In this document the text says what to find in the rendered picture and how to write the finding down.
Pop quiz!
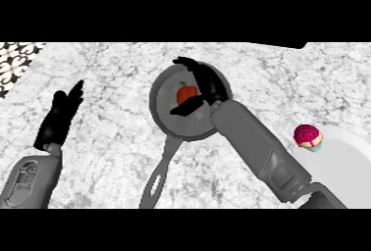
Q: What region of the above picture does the grey frying pan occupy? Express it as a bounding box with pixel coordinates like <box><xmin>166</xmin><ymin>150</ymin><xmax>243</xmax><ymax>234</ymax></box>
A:
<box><xmin>138</xmin><ymin>62</ymin><xmax>235</xmax><ymax>210</ymax></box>

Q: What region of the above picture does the pink frosted cupcake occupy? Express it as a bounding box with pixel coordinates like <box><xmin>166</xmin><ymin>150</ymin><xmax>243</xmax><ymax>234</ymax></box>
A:
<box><xmin>293</xmin><ymin>124</ymin><xmax>325</xmax><ymax>154</ymax></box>

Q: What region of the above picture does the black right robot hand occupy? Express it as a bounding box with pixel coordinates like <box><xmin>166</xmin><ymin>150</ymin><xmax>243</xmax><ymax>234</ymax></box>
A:
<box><xmin>170</xmin><ymin>56</ymin><xmax>231</xmax><ymax>117</ymax></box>

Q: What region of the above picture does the white plate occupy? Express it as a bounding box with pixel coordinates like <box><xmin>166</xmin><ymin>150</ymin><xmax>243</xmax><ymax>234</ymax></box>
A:
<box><xmin>291</xmin><ymin>125</ymin><xmax>371</xmax><ymax>210</ymax></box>

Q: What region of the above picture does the red bell pepper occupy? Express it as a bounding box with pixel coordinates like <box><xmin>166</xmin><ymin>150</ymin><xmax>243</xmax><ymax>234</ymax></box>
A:
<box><xmin>176</xmin><ymin>81</ymin><xmax>200</xmax><ymax>106</ymax></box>

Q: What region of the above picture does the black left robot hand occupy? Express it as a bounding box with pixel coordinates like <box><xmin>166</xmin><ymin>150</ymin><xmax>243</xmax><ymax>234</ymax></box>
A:
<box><xmin>33</xmin><ymin>79</ymin><xmax>86</xmax><ymax>152</ymax></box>

